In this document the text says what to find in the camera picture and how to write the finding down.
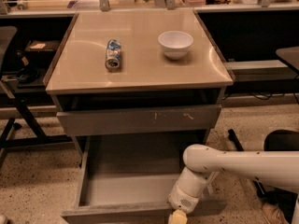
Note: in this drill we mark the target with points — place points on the grey drawer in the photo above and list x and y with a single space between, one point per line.
139 120
127 177

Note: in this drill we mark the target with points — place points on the white ceramic bowl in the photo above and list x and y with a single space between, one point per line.
175 44

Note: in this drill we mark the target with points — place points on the grey drawer cabinet with top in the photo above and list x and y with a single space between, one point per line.
146 78

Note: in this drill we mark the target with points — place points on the black office chair left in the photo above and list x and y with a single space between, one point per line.
7 34

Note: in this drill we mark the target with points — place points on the crushed blue soda can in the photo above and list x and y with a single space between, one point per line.
113 55

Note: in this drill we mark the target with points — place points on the person black trouser leg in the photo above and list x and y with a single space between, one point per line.
283 140

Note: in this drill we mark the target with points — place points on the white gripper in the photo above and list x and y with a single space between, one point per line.
181 198

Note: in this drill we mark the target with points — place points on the dark round table right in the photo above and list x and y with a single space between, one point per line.
289 56

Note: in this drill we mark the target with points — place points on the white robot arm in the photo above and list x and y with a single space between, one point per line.
279 169

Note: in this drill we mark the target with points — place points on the tan shoe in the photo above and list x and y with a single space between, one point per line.
273 214

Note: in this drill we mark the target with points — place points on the black box with label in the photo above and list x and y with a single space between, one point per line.
36 45

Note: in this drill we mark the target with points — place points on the grey top drawer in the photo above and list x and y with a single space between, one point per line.
139 120

